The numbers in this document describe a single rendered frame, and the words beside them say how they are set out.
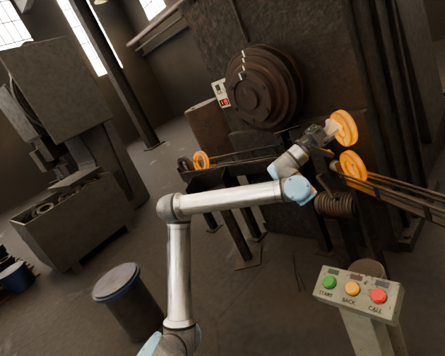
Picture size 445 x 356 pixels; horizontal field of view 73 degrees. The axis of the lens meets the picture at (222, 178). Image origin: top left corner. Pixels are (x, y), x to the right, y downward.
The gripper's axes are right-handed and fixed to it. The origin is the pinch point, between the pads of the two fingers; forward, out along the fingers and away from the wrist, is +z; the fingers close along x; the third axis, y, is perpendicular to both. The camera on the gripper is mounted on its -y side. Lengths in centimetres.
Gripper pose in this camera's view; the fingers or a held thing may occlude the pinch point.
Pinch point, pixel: (342, 123)
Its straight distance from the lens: 138.0
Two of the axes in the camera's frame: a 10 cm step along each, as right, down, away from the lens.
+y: -6.3, -7.0, -3.4
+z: 7.6, -6.4, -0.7
